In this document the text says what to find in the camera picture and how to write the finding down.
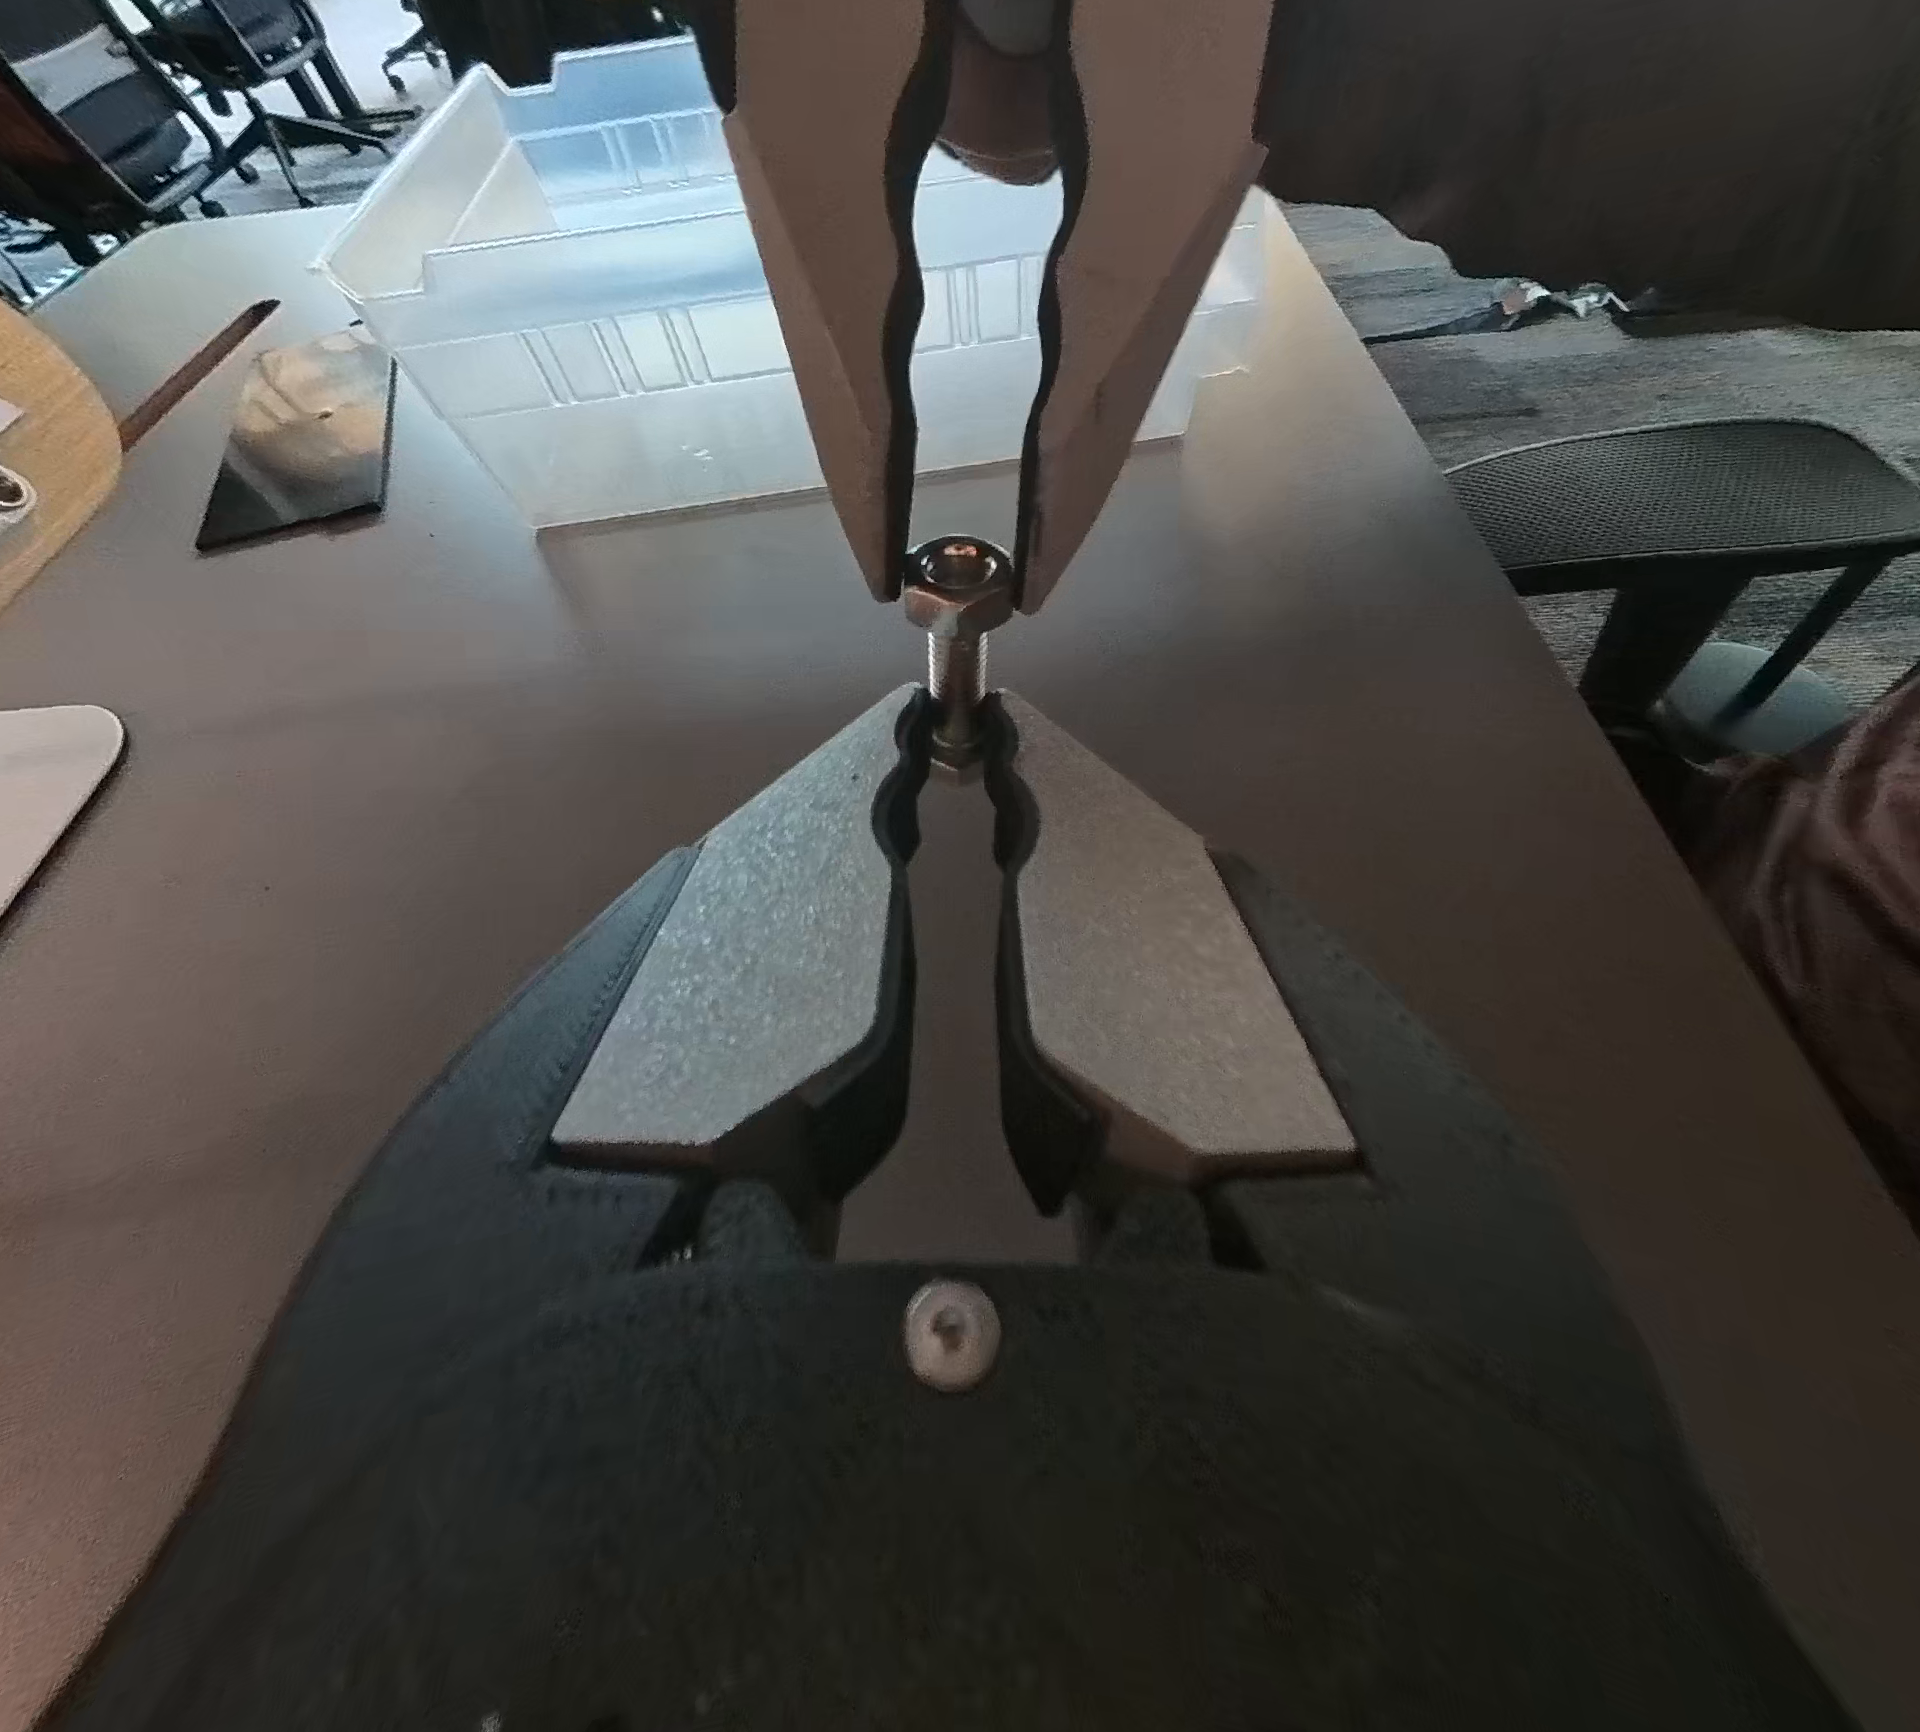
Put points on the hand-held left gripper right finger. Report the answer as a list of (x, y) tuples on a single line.
[(1171, 996)]

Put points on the metal board screw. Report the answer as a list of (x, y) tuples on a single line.
[(13, 491)]

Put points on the black glossy plate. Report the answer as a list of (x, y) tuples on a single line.
[(301, 443)]

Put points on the steel hex nut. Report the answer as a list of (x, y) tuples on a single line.
[(922, 585)]

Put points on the clear plastic bin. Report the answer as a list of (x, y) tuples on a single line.
[(600, 307)]

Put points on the white stand base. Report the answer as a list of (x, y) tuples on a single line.
[(53, 786)]

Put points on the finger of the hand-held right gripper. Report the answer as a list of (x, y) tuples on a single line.
[(819, 113), (1171, 113)]

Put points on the person's right hand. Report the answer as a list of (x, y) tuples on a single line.
[(1003, 120)]

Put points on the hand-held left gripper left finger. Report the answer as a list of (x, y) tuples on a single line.
[(750, 982)]

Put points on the person's right forearm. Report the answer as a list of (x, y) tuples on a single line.
[(1575, 36)]

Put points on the wooden display board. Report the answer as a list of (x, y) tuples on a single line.
[(60, 443)]

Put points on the steel hex bolt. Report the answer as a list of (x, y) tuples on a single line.
[(956, 666)]

